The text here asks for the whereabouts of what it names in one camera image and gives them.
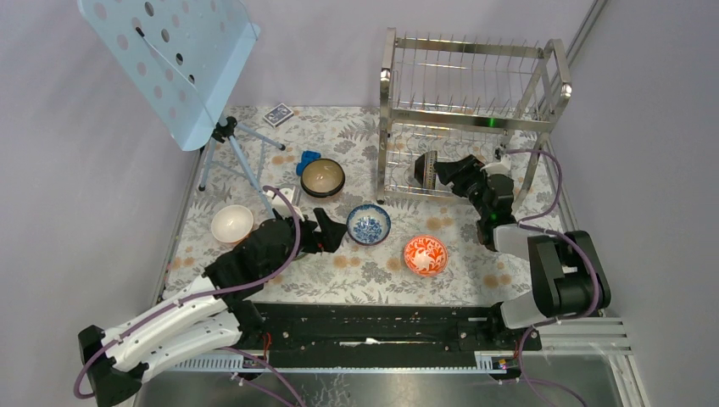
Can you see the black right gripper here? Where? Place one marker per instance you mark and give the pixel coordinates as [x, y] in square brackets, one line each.
[459, 172]

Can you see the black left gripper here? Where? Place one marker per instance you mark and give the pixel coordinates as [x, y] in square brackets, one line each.
[330, 236]

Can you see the blue white patterned bowl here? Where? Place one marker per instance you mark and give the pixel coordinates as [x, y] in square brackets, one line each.
[368, 224]

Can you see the stainless steel dish rack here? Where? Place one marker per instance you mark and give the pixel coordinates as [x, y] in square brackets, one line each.
[458, 96]

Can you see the orange patterned bowl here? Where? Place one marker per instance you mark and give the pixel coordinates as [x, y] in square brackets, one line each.
[426, 255]

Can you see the orange white bowl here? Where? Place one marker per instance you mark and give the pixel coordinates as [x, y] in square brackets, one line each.
[232, 224]

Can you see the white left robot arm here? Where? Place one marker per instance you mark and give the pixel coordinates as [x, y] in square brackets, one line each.
[204, 315]

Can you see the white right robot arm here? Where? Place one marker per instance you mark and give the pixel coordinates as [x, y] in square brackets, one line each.
[567, 277]

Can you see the dark striped bowl in rack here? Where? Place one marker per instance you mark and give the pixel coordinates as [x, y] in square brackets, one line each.
[424, 170]

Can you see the floral patterned table mat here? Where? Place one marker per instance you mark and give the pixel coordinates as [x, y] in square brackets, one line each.
[355, 274]

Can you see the blue plastic toy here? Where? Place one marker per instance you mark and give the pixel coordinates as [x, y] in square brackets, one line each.
[306, 158]

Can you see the blue playing card box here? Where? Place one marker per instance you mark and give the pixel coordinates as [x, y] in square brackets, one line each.
[280, 114]

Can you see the light blue perforated music stand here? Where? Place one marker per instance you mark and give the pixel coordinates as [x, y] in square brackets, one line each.
[185, 58]

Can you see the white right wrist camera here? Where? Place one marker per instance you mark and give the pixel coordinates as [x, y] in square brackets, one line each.
[502, 166]

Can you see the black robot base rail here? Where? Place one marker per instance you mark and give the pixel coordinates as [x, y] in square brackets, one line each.
[362, 336]

